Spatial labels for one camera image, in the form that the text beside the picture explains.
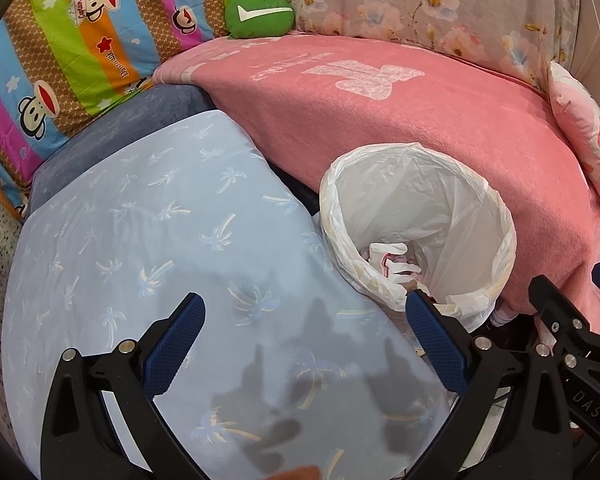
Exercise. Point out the grey floral cloth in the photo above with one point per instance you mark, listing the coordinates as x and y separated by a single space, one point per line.
405 0

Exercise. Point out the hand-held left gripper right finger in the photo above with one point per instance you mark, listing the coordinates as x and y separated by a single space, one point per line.
432 340

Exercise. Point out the pink blanket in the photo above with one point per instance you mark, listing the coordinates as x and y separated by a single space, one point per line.
405 105

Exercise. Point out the blue-grey seat cushion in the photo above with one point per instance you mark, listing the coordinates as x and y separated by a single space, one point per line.
130 120

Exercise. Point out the pink white pillow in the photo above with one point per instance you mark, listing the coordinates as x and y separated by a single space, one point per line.
587 125

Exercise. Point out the light blue palm-print tablecloth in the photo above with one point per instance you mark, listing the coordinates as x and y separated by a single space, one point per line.
155 240

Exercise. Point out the white plastic trash bag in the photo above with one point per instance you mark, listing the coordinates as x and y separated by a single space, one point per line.
430 200

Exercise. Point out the striped monkey print quilt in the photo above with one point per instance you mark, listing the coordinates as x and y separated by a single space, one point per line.
80 50

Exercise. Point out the green cushion white check mark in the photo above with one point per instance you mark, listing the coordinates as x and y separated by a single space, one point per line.
260 17

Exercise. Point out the white plush sock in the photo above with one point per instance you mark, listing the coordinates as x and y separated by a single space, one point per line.
387 254

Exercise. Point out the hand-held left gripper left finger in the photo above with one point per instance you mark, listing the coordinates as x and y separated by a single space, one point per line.
177 340

